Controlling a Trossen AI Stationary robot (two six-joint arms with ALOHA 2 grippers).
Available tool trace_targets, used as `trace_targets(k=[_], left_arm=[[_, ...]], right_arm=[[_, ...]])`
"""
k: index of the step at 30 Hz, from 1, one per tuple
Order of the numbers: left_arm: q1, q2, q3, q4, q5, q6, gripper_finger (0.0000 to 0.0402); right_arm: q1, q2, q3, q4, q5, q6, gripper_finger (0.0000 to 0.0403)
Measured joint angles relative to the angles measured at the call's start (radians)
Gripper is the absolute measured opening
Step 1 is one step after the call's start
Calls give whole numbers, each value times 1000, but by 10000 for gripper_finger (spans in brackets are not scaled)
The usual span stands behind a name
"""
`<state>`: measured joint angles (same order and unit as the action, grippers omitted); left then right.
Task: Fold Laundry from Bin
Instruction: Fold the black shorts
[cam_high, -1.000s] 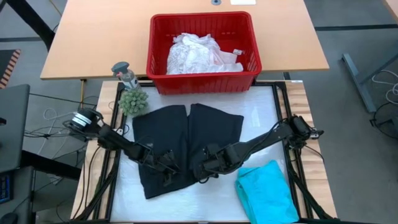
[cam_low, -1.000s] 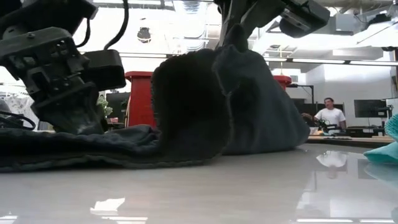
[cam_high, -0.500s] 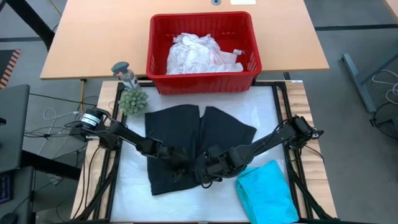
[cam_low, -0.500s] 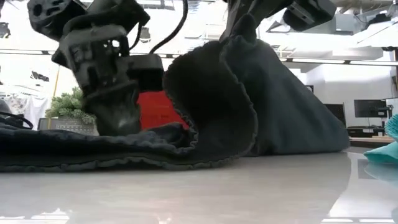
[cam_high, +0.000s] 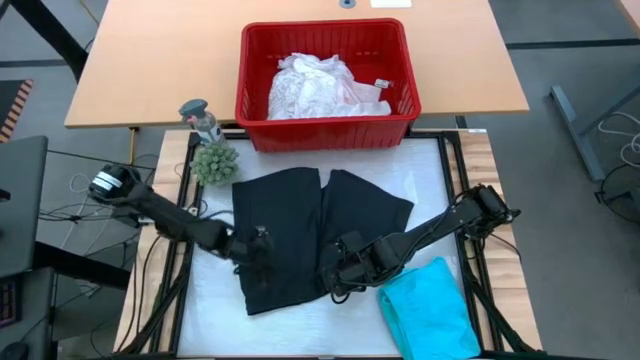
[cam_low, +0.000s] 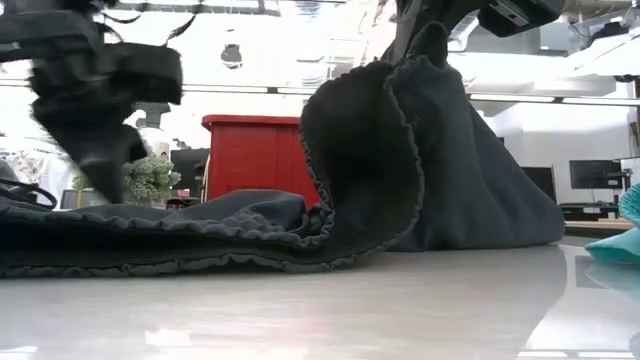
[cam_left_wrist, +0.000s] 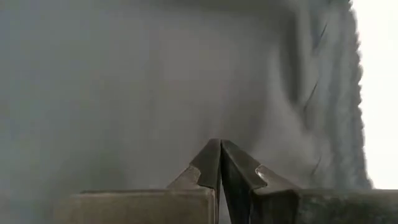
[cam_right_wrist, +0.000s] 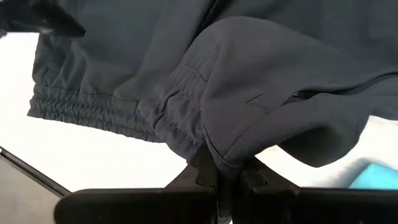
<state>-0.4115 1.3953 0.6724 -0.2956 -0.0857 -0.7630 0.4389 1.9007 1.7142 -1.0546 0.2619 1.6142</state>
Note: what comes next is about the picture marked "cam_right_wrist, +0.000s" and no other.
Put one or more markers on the teal garment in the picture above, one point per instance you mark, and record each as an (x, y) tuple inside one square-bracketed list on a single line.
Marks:
[(376, 177)]

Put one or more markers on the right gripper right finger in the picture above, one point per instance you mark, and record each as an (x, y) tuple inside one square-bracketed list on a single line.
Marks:
[(311, 205)]

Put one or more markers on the black jacket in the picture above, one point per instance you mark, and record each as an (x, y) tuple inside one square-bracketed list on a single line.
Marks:
[(248, 77)]

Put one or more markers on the black aluminium table frame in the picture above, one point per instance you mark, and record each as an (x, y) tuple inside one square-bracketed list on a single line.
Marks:
[(31, 171)]

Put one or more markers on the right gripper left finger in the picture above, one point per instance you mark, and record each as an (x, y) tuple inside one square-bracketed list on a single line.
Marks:
[(140, 205)]

